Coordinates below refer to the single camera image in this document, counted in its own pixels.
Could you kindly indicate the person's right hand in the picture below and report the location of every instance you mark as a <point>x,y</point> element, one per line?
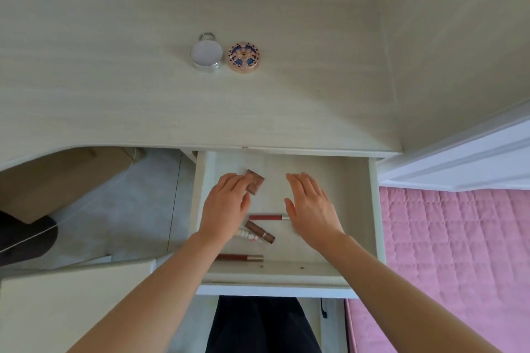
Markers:
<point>314,212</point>

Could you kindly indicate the person's left hand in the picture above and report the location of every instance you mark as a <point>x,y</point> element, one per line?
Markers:
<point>223,212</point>

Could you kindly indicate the pink cat lip tube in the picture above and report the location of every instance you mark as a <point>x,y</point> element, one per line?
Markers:
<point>247,236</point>

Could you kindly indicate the white wooden drawer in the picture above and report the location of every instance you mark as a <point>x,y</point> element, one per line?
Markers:
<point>352,199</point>

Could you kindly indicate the rose gold brown lipstick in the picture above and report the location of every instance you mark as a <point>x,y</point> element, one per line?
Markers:
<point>261,232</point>

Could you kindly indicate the brown eyeshadow quad palette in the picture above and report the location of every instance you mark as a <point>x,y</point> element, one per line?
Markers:
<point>256,183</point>

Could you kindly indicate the red lip gloss tube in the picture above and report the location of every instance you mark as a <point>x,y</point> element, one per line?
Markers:
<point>269,217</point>

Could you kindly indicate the rose gold floral compact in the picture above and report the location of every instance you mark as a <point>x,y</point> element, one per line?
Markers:
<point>244,57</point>

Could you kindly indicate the silver round cushion compact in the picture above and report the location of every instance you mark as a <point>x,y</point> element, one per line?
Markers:
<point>205,55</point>

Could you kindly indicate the person's right forearm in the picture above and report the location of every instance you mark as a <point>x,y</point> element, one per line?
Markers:
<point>397,299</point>

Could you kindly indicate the person's left forearm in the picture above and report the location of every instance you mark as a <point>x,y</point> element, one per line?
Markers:
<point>157,299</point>

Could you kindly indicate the person's black trousers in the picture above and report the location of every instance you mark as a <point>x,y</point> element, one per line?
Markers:
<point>261,328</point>

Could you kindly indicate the brown cardboard box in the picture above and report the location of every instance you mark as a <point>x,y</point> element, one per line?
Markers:
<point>54,183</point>

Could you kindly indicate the pink quilted mat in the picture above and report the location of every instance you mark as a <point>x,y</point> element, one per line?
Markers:
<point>455,261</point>

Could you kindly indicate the cream wooden chair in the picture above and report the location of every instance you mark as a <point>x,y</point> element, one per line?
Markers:
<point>62,311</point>

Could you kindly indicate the light wooden side panel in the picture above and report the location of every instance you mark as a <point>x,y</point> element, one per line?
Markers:
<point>455,55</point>

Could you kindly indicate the white panelled bed frame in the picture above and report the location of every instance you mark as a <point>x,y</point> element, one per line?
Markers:
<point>455,166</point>

